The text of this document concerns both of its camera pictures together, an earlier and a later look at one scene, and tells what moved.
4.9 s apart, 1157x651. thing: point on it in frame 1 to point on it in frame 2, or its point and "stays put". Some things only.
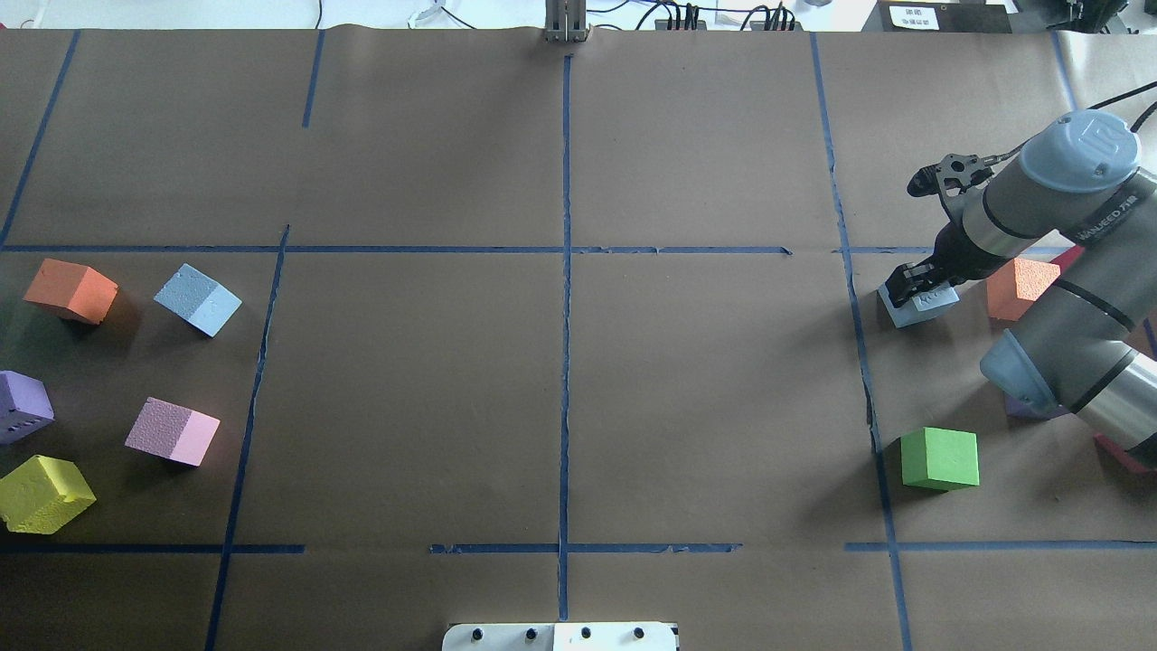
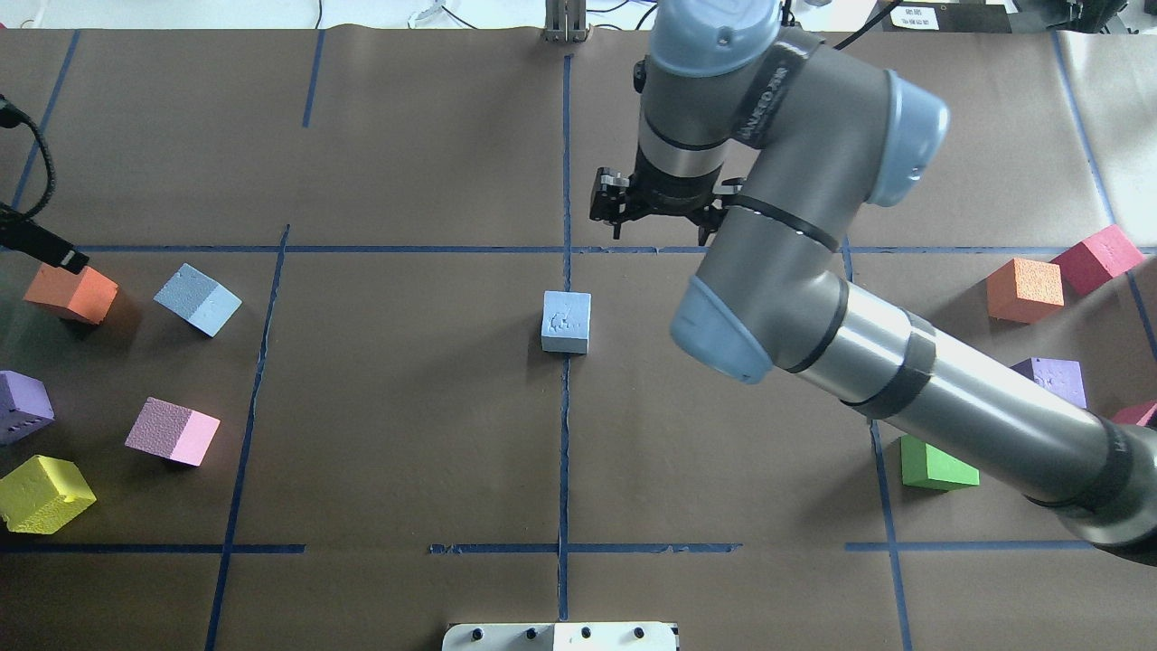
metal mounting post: (565, 21) stays put
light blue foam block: (199, 299) stays put
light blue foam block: (921, 305) to (566, 322)
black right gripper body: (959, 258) to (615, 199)
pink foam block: (172, 430) stays put
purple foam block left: (24, 406) stays put
